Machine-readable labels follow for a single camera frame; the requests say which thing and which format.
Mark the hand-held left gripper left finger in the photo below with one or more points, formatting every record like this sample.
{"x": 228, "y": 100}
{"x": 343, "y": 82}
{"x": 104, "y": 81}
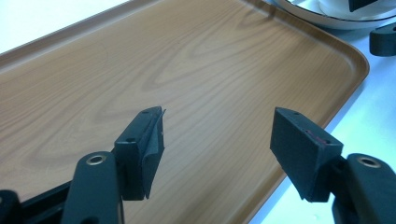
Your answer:
{"x": 137, "y": 155}

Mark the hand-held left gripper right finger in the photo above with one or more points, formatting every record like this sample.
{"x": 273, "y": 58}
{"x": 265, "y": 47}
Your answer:
{"x": 303, "y": 152}

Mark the wood-grain brown tray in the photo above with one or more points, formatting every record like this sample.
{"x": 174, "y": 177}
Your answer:
{"x": 202, "y": 71}

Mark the white cup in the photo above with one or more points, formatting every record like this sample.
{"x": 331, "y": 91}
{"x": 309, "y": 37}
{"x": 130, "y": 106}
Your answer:
{"x": 339, "y": 9}

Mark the white plate with dark rim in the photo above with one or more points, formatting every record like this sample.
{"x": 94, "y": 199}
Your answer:
{"x": 314, "y": 15}

